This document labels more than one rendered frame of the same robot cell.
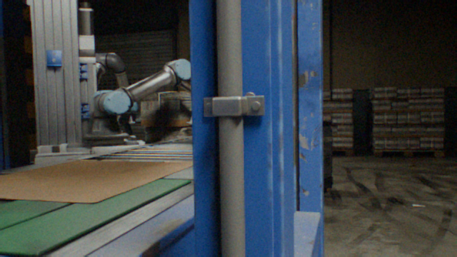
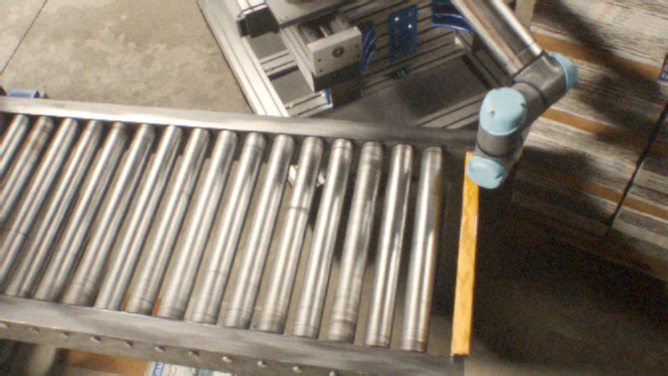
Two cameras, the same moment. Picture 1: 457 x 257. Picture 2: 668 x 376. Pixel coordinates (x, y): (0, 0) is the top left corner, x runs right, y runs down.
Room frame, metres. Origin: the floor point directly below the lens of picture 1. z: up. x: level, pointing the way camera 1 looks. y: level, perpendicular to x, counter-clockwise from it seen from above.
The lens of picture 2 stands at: (2.17, -0.73, 1.87)
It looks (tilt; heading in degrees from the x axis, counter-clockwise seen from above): 55 degrees down; 92
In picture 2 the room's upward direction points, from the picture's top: 9 degrees counter-clockwise
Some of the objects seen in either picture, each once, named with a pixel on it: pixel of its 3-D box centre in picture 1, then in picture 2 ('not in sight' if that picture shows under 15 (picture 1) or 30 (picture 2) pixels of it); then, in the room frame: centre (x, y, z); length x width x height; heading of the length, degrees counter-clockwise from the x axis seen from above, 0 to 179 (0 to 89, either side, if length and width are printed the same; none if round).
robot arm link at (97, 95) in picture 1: (105, 103); not in sight; (2.15, 0.65, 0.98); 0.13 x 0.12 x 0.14; 36
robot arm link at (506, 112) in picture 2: not in sight; (507, 116); (2.49, 0.00, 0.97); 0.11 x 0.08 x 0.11; 36
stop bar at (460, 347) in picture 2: not in sight; (468, 246); (2.40, -0.16, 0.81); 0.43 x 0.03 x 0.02; 74
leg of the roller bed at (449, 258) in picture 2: not in sight; (450, 246); (2.45, 0.10, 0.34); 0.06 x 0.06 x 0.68; 74
